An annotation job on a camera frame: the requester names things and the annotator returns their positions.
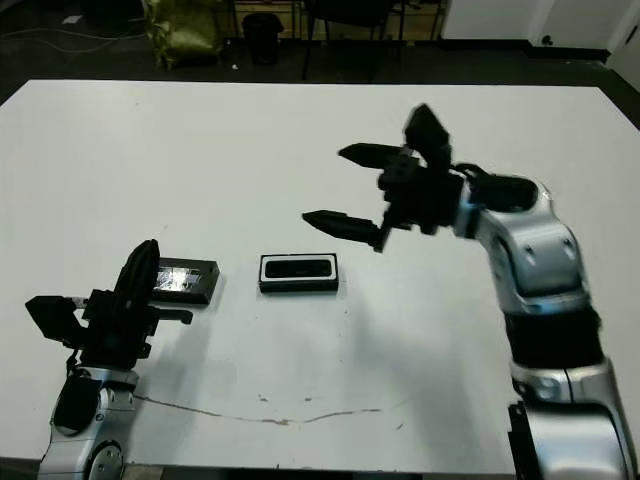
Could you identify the crinkled plastic bag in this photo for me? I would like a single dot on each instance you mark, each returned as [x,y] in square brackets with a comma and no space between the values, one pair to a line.
[185,35]

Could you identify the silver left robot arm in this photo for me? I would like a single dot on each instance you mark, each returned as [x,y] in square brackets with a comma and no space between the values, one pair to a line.
[85,435]

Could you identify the black folding chair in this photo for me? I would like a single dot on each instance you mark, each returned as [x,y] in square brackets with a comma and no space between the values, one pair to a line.
[350,15]

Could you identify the white paper sheet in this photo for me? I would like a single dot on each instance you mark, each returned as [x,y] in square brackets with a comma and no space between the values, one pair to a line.
[72,19]

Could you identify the black trash bin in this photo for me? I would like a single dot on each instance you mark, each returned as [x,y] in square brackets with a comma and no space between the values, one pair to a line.
[261,37]

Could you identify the black box lid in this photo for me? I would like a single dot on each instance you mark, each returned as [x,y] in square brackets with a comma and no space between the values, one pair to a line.
[200,282]

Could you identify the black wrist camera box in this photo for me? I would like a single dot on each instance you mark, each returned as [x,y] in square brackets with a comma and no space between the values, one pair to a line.
[50,317]
[427,135]

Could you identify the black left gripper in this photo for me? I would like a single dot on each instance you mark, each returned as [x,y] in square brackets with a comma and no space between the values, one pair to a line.
[112,345]

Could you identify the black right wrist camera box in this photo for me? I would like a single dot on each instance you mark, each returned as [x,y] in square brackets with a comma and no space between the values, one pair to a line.
[427,135]

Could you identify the black box with white insert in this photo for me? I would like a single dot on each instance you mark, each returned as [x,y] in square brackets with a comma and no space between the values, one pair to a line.
[299,286]

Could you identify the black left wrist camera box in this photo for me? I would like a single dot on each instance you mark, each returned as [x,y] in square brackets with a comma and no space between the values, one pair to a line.
[50,317]

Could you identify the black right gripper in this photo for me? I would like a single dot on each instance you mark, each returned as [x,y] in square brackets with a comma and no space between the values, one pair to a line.
[425,200]

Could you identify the slim black camera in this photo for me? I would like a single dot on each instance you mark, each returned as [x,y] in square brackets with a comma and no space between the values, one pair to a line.
[297,268]

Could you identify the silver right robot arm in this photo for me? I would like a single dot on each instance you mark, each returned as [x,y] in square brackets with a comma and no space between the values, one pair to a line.
[545,260]

